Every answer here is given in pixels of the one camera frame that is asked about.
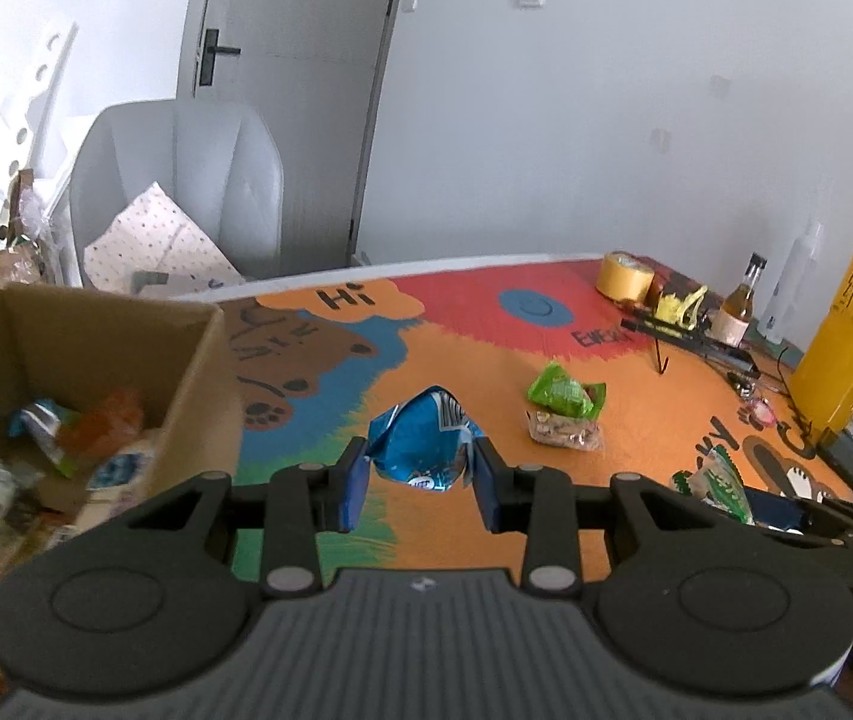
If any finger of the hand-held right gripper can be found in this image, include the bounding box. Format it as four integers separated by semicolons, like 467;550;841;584
745;487;853;542

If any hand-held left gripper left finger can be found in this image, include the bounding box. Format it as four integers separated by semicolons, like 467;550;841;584
126;435;371;601

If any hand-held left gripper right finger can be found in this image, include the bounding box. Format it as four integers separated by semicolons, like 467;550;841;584
471;436;716;593

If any green white striped packet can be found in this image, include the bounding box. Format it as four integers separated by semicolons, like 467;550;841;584
670;446;755;527

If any blue snack packet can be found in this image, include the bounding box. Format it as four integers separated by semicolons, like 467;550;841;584
366;386;486;494

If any cardboard box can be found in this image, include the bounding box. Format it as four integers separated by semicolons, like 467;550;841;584
0;283;247;698

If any orange red candy packet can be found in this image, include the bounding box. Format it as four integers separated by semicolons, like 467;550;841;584
58;388;146;460

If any blue white candy packet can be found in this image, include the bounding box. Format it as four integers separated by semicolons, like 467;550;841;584
10;399;83;478

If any clear brown snack packet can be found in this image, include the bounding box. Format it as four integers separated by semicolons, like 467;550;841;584
527;411;604;453

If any green snack packet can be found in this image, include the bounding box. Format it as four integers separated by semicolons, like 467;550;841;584
527;361;608;419

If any cartoon cat mat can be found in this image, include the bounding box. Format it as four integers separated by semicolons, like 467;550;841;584
223;259;853;586

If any large yellow drink bottle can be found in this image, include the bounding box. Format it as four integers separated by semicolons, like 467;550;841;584
790;219;853;452

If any small glass bottle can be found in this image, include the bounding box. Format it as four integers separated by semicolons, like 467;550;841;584
720;253;770;320

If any yellow green wrapper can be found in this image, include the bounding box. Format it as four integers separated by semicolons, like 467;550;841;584
651;286;710;330

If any white spray bottle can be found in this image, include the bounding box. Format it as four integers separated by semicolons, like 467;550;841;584
760;221;825;347

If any white blue label packet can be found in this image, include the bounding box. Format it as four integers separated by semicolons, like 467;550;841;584
88;435;158;493

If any yellow tape roll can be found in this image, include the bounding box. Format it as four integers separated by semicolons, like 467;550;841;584
595;251;657;303

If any dotted white cushion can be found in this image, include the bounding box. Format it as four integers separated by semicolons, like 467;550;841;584
83;181;247;295

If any grey chair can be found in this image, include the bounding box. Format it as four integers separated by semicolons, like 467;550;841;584
51;99;286;295

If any white door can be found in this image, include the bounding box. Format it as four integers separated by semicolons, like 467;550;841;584
178;0;412;272

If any white perforated board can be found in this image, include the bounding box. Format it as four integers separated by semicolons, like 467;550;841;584
2;19;79;190

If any black door handle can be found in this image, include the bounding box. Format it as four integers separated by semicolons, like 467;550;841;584
201;28;241;88

